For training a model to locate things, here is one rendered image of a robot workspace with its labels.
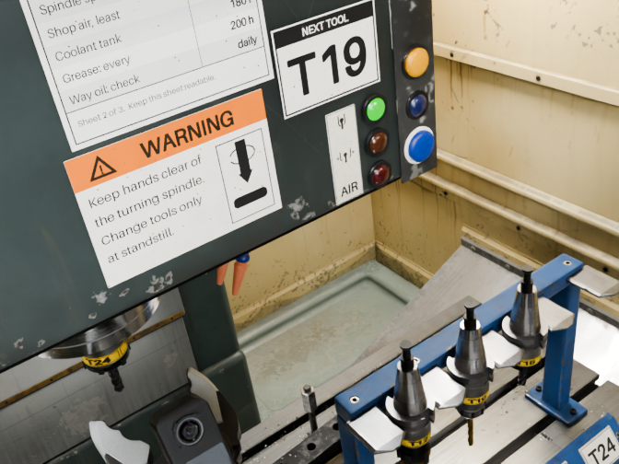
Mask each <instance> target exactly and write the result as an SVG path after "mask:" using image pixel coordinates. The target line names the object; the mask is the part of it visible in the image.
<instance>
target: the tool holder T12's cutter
mask: <svg viewBox="0 0 619 464"><path fill-rule="evenodd" d="M396 452H397V458H401V464H428V463H429V456H430V455H431V449H430V448H429V440H428V442H427V443H426V444H424V445H423V446H421V447H419V448H416V449H411V448H407V447H404V446H402V445H401V446H400V447H399V448H398V449H396Z"/></svg>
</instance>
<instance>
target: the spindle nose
mask: <svg viewBox="0 0 619 464"><path fill-rule="evenodd" d="M159 300H160V296H159V297H157V298H155V299H152V300H150V301H148V302H146V303H144V304H143V305H141V306H139V307H136V308H134V309H132V310H130V311H128V312H126V313H124V314H122V315H121V316H119V317H116V318H114V319H111V320H109V321H107V322H105V323H103V324H101V325H99V326H98V327H96V328H94V329H92V330H90V331H87V332H85V333H83V334H81V335H78V336H76V337H75V338H73V339H71V340H69V341H67V342H64V343H62V344H60V345H58V346H56V347H54V348H52V349H51V350H49V351H47V352H45V353H42V354H39V355H37V356H38V357H41V358H47V359H72V358H78V357H83V356H88V355H91V354H96V353H99V352H102V351H104V350H107V349H109V348H111V347H112V346H114V345H116V344H118V343H120V342H123V341H124V340H126V339H127V338H129V337H130V336H132V335H133V334H134V333H136V332H137V331H138V330H139V329H141V328H142V327H143V326H144V325H145V324H146V322H147V321H148V320H149V319H150V318H151V317H152V315H153V314H154V312H155V311H156V309H157V307H158V303H159Z"/></svg>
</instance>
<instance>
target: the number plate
mask: <svg viewBox="0 0 619 464"><path fill-rule="evenodd" d="M578 452H579V454H580V455H581V456H582V458H583V460H584V462H585V464H613V463H614V462H615V461H616V460H617V459H619V443H618V441H617V439H616V437H615V435H614V433H613V431H612V429H611V427H610V425H607V426H606V427H605V428H604V429H602V430H601V431H600V432H599V433H598V434H596V435H595V436H594V437H593V438H592V439H591V440H590V441H589V442H587V443H586V444H585V445H584V446H583V447H581V448H580V449H579V450H578Z"/></svg>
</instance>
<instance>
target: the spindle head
mask: <svg viewBox="0 0 619 464"><path fill-rule="evenodd" d="M359 1H362V0H262V4H263V14H264V20H265V26H266V31H267V37H268V43H269V49H270V54H271V60H272V66H273V71H274V78H273V79H270V80H267V81H265V82H262V83H260V84H257V85H255V86H252V87H248V88H245V89H242V90H240V91H238V92H235V93H232V94H230V95H227V96H225V97H222V98H220V99H215V100H213V101H210V102H207V103H205V104H203V105H200V106H197V107H194V108H192V109H189V110H186V111H183V112H180V113H177V114H175V115H172V116H169V117H168V118H165V119H162V120H159V121H157V122H152V123H150V124H148V125H145V126H142V127H140V128H137V129H134V130H132V131H130V132H127V133H123V134H120V135H117V136H114V137H112V138H110V139H107V140H105V141H102V142H99V143H96V144H94V145H90V146H88V147H85V148H82V149H79V150H77V151H75V152H72V150H71V147H70V144H69V142H68V139H67V136H66V134H65V131H64V127H63V124H62V121H61V118H60V115H59V112H58V110H57V108H56V105H55V102H54V99H53V94H52V91H51V89H50V87H49V84H48V81H47V78H46V75H45V73H44V70H43V67H42V64H41V60H40V57H39V55H38V52H37V49H36V46H35V43H34V40H33V39H32V36H31V33H30V30H29V25H28V22H27V20H26V17H25V15H24V12H23V9H22V6H21V4H20V1H19V0H0V374H1V373H3V372H5V371H7V370H9V369H11V368H13V367H15V366H17V365H20V364H22V363H24V362H26V361H28V360H29V359H31V358H33V357H35V356H37V355H39V354H42V353H45V352H47V351H49V350H51V349H52V348H54V347H56V346H58V345H60V344H62V343H64V342H67V341H69V340H71V339H73V338H75V337H76V336H78V335H81V334H83V333H85V332H87V331H90V330H92V329H94V328H96V327H98V326H99V325H101V324H103V323H105V322H107V321H109V320H111V319H114V318H116V317H119V316H121V315H122V314H124V313H126V312H128V311H130V310H132V309H134V308H136V307H139V306H141V305H143V304H144V303H146V302H148V301H150V300H152V299H155V298H157V297H159V296H162V295H164V294H166V293H167V292H169V291H171V290H173V289H175V288H177V287H179V286H181V285H183V284H186V283H188V282H190V281H192V280H194V279H196V278H198V277H200V276H202V275H204V274H206V273H209V272H211V271H213V270H214V269H216V268H218V267H220V266H222V265H224V264H226V263H229V262H231V261H234V260H236V259H237V258H239V257H241V256H243V255H245V254H247V253H249V252H251V251H253V250H255V249H258V248H259V247H261V246H264V245H266V244H268V243H270V242H272V241H274V240H276V239H278V238H280V237H282V236H284V235H286V234H288V233H290V232H292V231H294V230H296V229H298V228H300V227H303V226H305V225H307V224H309V223H311V222H313V221H315V220H317V219H319V218H321V217H323V216H325V215H327V214H329V213H331V212H333V211H335V210H338V209H340V208H342V207H344V206H346V205H348V204H350V203H352V202H354V201H356V200H358V199H360V198H362V197H364V196H366V195H368V194H370V193H372V192H374V191H377V190H379V189H374V188H372V187H371V186H370V185H369V183H368V172H369V170H370V168H371V167H372V165H373V164H374V163H376V162H377V161H379V160H386V161H388V162H389V163H390V164H391V168H392V173H391V178H390V180H389V182H388V183H387V184H386V185H385V186H387V185H389V184H391V183H393V182H395V181H396V180H399V179H400V178H401V167H400V153H399V138H398V124H397V110H396V97H395V82H394V68H393V54H392V44H391V17H390V3H389V0H374V6H375V18H376V30H377V42H378V54H379V66H380V81H379V82H377V83H375V84H372V85H370V86H367V87H363V88H361V89H359V90H357V91H354V92H352V93H349V94H347V95H344V96H342V97H340V98H338V99H334V100H331V101H329V102H326V103H324V104H321V105H320V106H317V107H315V108H312V109H310V110H306V111H303V112H301V113H299V114H297V115H294V116H292V117H289V118H287V119H284V116H283V111H282V105H281V99H280V93H279V87H278V82H277V76H276V70H275V64H274V54H273V48H272V42H271V36H270V31H271V30H274V29H279V28H282V27H284V26H287V25H290V24H293V23H296V22H299V21H301V20H304V19H307V18H310V17H315V16H318V15H320V14H323V13H326V12H329V11H332V10H335V9H337V8H340V7H343V6H348V5H351V4H353V3H356V2H359ZM257 89H261V90H262V93H263V103H264V108H265V114H266V120H267V124H268V130H269V135H270V141H271V146H272V151H273V157H274V166H275V172H276V177H277V182H278V188H279V193H280V199H281V204H282V208H280V209H278V210H276V211H274V212H271V213H270V214H268V215H265V216H263V217H260V218H258V219H256V220H254V221H252V222H250V223H249V224H246V225H244V226H241V227H239V228H237V229H235V230H232V231H230V232H228V233H227V234H225V235H223V236H221V237H218V238H215V239H213V240H211V241H209V242H207V243H204V244H203V245H201V246H199V247H197V248H195V249H191V250H189V251H187V252H185V253H183V254H182V255H179V256H177V257H175V258H173V259H171V260H169V261H165V262H163V263H161V264H159V265H158V266H156V267H154V268H151V269H149V270H147V271H145V272H143V273H140V274H138V275H136V276H134V277H132V278H130V279H128V280H126V281H123V282H121V283H119V284H117V285H115V286H113V287H110V288H109V287H108V286H107V283H106V280H105V277H104V275H103V272H102V270H101V267H100V264H99V260H98V257H97V254H96V251H95V250H94V247H93V244H92V241H91V238H90V236H89V233H88V229H87V226H86V224H85V221H84V218H83V215H82V213H81V211H80V208H79V205H78V202H77V199H76V196H75V193H74V190H73V187H72V185H71V182H70V179H69V177H68V174H67V172H66V169H65V166H64V162H65V161H66V160H69V159H72V158H74V157H79V156H82V155H84V154H86V153H89V152H91V151H94V150H97V149H99V148H102V147H104V146H106V145H111V144H113V143H116V142H119V141H122V140H123V139H126V138H129V137H131V136H134V135H137V134H139V133H143V132H145V131H148V130H151V129H154V128H156V127H159V126H161V125H163V124H166V123H169V122H173V121H176V120H178V119H180V118H183V117H185V116H188V115H191V114H194V113H196V112H198V111H201V110H205V109H208V108H210V107H213V106H215V105H217V104H220V103H223V102H226V101H228V100H231V99H234V98H237V97H240V96H242V95H245V94H248V93H250V92H252V91H255V90H257ZM373 93H380V94H381V95H383V96H384V97H385V98H386V100H387V111H386V114H385V116H384V117H383V119H382V120H381V121H380V122H378V123H376V124H369V123H366V122H365V121H364V120H363V118H362V114H361V111H362V106H363V103H364V101H365V100H366V98H367V97H368V96H369V95H371V94H373ZM352 104H355V109H356V127H357V137H358V146H359V155H360V165H361V174H362V183H363V193H362V194H360V195H358V196H356V197H354V198H352V199H350V200H348V201H346V202H344V203H341V204H339V205H336V200H335V193H334V186H333V172H332V164H331V157H330V149H329V142H328V134H327V127H326V120H325V115H328V114H330V113H333V112H335V111H337V110H340V109H343V108H345V107H348V106H350V105H352ZM378 127H381V128H384V129H386V130H387V131H388V133H389V135H390V143H389V146H388V148H387V150H386V151H385V152H384V154H382V155H381V156H380V157H371V156H369V155H368V154H367V152H366V150H365V142H366V139H367V136H368V134H369V133H370V132H371V131H372V130H373V129H375V128H378ZM385 186H384V187H385Z"/></svg>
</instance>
